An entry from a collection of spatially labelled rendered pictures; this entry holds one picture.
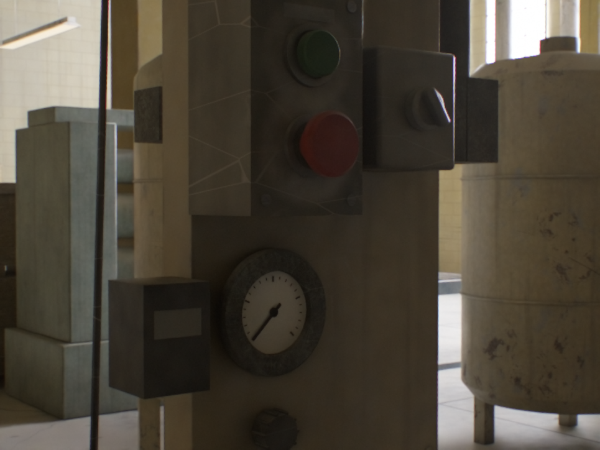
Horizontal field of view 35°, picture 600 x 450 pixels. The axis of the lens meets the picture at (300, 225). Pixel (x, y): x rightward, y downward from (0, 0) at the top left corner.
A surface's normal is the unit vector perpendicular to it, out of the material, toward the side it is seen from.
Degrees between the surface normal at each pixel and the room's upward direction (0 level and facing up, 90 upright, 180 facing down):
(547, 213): 90
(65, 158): 90
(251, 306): 90
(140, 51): 90
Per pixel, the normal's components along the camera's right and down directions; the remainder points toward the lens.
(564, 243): -0.22, 0.03
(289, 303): 0.60, 0.02
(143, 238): -0.88, 0.01
